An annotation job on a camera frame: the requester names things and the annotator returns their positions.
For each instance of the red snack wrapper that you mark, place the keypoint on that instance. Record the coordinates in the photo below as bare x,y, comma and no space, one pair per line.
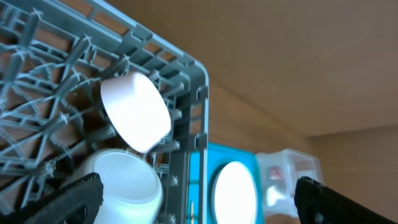
275,173

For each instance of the grey dish rack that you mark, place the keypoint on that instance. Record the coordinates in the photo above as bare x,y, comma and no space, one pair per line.
53,60

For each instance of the grey-white bowl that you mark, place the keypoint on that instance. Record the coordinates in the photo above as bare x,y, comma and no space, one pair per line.
132,191

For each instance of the wooden chopstick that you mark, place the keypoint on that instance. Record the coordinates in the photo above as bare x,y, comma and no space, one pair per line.
192,212

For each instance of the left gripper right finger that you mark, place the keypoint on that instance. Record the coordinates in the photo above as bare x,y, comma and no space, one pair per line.
318,204

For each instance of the white tissue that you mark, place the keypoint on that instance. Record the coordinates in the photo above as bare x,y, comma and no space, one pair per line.
273,194

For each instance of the teal serving tray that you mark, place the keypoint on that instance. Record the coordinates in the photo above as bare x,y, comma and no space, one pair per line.
218,156

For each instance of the large white plate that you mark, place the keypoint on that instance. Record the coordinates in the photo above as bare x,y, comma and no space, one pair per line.
234,195

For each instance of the clear plastic bin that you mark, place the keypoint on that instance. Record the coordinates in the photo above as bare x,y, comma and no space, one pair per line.
294,165

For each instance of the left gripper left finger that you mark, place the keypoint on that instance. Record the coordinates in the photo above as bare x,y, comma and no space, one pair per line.
77,202

